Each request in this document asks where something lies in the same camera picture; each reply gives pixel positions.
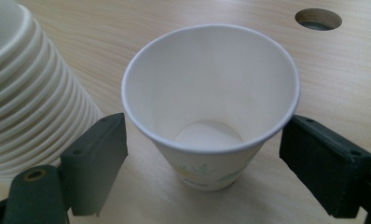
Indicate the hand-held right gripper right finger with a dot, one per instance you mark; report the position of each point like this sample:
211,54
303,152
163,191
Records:
325,161

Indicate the stack of white paper cups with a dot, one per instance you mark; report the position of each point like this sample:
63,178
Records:
28,102

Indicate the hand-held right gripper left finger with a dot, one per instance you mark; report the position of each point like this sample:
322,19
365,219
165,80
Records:
95,165

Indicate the single printed paper cup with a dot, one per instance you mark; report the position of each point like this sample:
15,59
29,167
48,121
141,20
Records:
210,90

